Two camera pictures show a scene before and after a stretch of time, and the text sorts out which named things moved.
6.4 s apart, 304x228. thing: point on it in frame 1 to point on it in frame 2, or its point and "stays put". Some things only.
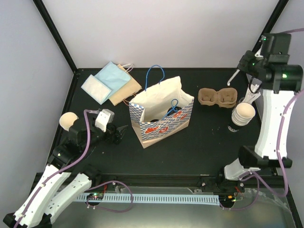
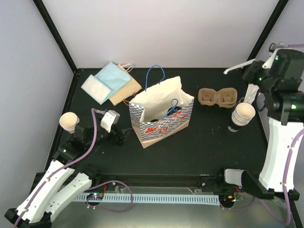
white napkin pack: [96, 89] stays put
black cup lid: [154, 120] stays put
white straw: [228, 82] to [252, 61]
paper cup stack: [242, 115] stays put
